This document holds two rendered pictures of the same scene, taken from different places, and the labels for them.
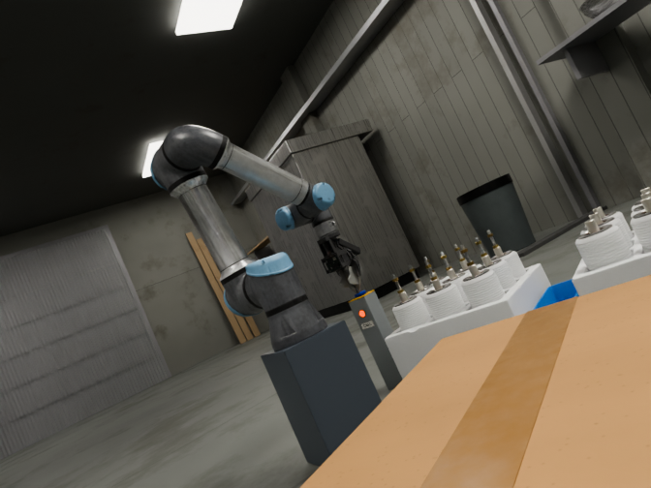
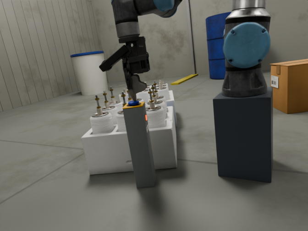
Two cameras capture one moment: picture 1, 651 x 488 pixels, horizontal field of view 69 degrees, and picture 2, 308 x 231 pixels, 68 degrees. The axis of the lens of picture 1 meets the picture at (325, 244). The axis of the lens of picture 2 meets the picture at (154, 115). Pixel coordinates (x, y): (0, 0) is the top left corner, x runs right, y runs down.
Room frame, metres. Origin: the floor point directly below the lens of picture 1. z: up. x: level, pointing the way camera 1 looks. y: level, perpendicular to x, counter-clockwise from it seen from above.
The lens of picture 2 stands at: (1.92, 0.69, 0.48)
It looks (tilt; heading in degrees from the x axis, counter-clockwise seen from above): 15 degrees down; 240
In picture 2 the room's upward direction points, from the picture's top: 8 degrees counter-clockwise
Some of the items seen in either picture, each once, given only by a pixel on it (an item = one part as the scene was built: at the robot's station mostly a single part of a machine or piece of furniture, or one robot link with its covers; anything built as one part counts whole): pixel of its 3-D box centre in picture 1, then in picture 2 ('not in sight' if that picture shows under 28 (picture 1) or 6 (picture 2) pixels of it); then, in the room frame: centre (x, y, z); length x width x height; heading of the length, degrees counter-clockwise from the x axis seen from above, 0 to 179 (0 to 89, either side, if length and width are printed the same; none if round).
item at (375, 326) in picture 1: (381, 340); (140, 145); (1.57, -0.04, 0.16); 0.07 x 0.07 x 0.31; 53
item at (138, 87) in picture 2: (346, 283); (137, 88); (1.56, -0.01, 0.37); 0.06 x 0.03 x 0.09; 143
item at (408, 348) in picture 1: (477, 326); (136, 136); (1.46, -0.31, 0.09); 0.39 x 0.39 x 0.18; 53
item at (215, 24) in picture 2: not in sight; (227, 46); (-0.84, -1.67, 0.44); 0.60 x 0.58 x 0.87; 30
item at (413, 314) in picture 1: (418, 329); (155, 128); (1.44, -0.15, 0.16); 0.10 x 0.10 x 0.18
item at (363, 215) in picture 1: (334, 227); not in sight; (5.76, -0.19, 0.95); 1.50 x 1.14 x 1.91; 30
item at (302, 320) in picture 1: (293, 320); (243, 78); (1.23, 0.16, 0.35); 0.15 x 0.15 x 0.10
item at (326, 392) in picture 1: (325, 392); (245, 131); (1.23, 0.16, 0.15); 0.18 x 0.18 x 0.30; 30
